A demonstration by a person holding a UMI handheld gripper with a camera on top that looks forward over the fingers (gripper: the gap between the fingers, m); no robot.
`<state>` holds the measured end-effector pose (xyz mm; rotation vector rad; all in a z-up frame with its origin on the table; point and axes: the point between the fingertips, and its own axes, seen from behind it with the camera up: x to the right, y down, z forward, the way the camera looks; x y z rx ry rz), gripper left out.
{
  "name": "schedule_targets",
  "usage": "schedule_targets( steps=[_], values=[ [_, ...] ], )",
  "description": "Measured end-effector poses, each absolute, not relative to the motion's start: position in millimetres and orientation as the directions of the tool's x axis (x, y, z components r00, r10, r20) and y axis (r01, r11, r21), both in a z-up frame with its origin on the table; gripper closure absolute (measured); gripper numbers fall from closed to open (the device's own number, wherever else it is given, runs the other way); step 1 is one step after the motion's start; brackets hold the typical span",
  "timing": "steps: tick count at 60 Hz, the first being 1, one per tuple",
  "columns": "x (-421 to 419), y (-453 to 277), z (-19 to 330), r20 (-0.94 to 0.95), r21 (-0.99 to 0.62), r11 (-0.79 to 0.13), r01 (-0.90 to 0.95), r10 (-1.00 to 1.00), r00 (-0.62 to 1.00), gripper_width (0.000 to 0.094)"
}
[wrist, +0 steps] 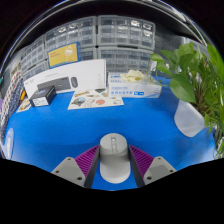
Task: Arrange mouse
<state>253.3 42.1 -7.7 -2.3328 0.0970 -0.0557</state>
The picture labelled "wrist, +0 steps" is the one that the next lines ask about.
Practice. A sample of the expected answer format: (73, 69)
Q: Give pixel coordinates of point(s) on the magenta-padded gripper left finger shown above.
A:
(71, 168)

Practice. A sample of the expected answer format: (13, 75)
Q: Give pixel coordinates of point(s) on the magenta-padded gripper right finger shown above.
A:
(156, 166)

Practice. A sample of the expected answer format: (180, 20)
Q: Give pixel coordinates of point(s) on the white plant pot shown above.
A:
(188, 120)

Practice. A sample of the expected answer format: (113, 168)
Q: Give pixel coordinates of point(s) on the printed sticker sheet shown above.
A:
(24, 106)
(95, 100)

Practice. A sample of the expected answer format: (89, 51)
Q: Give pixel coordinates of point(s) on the small black box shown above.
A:
(41, 96)

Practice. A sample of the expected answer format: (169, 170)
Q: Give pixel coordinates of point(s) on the blue white glove box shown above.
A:
(133, 90)

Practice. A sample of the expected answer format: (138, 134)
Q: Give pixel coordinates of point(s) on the green leafy plant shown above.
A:
(181, 86)

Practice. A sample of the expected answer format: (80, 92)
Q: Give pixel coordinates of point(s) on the white keyboard packaging box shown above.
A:
(86, 73)

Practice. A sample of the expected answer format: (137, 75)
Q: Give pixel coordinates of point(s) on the red blue checkered cloth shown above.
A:
(13, 86)

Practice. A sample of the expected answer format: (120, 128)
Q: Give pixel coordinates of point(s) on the yellow and blue box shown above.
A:
(63, 55)

